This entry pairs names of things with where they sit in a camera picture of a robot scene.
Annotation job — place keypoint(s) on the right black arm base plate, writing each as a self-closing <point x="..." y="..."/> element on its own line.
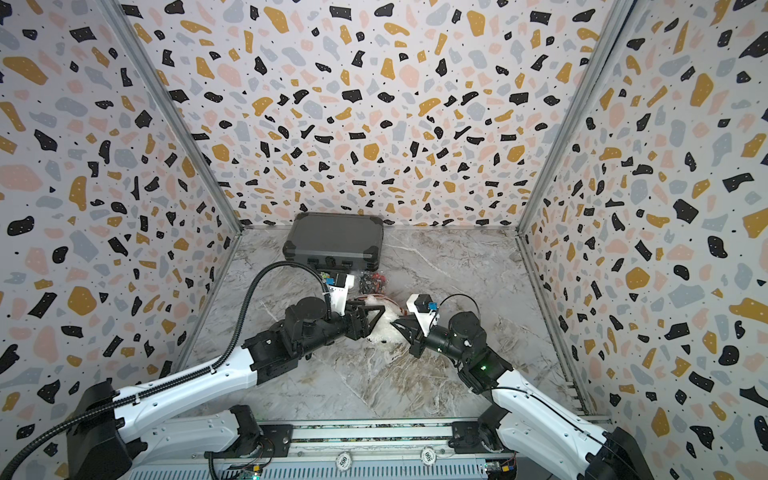
<point x="472" y="437"/>

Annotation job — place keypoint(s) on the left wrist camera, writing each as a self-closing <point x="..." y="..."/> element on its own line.
<point x="339" y="285"/>

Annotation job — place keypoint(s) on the aluminium mounting rail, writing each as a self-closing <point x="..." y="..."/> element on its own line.
<point x="343" y="449"/>

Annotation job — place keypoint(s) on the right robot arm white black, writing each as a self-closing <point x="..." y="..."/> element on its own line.
<point x="521" y="418"/>

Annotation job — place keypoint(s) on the white teddy bear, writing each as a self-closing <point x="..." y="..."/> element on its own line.
<point x="384" y="333"/>

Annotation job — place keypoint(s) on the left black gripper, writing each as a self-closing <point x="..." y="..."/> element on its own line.
<point x="359" y="330"/>

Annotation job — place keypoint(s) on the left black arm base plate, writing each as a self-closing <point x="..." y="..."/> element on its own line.
<point x="265" y="441"/>

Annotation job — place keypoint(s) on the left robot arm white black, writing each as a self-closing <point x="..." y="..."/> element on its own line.
<point x="142" y="423"/>

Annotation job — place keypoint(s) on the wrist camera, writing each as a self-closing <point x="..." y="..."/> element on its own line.
<point x="339" y="285"/>
<point x="425" y="310"/>

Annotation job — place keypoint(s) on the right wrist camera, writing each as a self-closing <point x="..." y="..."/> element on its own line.
<point x="425" y="310"/>

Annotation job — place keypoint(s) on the dark grey hard case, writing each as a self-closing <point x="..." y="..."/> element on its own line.
<point x="330" y="241"/>

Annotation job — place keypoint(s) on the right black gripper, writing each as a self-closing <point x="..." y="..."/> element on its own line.
<point x="411" y="330"/>

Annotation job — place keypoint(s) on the bag of toy bricks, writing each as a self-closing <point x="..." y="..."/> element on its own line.
<point x="372" y="283"/>

